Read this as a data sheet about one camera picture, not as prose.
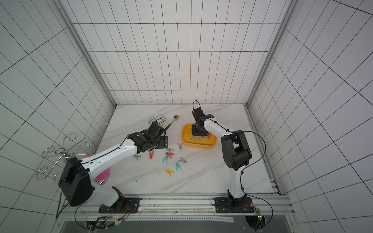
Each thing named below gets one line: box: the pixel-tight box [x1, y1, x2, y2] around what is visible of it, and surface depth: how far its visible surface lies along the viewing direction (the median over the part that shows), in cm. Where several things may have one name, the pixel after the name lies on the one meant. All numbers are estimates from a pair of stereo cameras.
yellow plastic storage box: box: [181, 123, 218, 150], surface depth 99 cm
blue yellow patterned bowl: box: [148, 114, 164, 126], surface depth 109 cm
